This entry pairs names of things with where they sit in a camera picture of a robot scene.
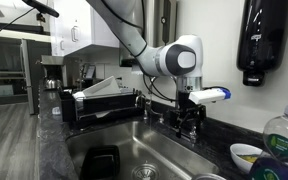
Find black plastic tray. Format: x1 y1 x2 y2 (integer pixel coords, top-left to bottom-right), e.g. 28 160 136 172
80 145 120 180

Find chrome left tap handle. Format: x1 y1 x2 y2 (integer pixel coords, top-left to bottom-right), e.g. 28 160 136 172
143 101 164 124

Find steel kettle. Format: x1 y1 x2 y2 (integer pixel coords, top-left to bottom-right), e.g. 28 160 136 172
45 79 62 90

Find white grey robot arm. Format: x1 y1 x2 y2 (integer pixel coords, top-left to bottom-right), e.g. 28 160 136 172
86 0 205 138

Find black soap dispenser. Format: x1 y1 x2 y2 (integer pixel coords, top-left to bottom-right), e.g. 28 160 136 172
236 0 288 87

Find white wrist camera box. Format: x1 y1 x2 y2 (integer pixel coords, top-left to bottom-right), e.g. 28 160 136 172
188 88 231 104

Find stainless steel sink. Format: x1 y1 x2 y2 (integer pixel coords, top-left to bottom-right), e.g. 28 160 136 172
66 121 219 180

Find chrome gooseneck faucet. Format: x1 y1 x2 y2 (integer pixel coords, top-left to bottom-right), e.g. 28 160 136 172
173 77 179 109

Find white bowl with sponge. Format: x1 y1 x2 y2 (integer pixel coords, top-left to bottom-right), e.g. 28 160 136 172
230 143 262 174

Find white square plate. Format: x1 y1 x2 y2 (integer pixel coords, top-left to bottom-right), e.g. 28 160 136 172
73 76 120 99

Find white upper cabinet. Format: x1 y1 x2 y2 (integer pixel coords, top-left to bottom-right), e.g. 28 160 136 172
50 0 119 57

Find dark blue soap bottle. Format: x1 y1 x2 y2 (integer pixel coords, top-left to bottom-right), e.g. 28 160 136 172
248 157 288 180

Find steel paper towel dispenser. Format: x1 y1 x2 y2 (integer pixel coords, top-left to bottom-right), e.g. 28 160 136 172
119 0 176 76

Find black dish rack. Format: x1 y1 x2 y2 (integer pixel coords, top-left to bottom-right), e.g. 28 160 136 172
58 91 144 129

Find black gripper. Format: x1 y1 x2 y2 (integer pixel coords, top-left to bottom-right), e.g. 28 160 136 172
167 92 206 141

